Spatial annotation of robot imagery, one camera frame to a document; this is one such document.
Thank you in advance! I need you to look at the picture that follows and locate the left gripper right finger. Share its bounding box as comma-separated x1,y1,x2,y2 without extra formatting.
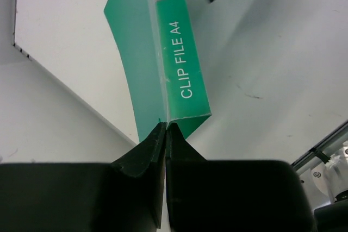
166,123,316,231

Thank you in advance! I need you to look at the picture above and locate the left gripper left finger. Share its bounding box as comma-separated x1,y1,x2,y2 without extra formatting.
1,123,166,231

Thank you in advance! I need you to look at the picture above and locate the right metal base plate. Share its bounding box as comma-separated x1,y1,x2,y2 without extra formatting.
290,120,348,208

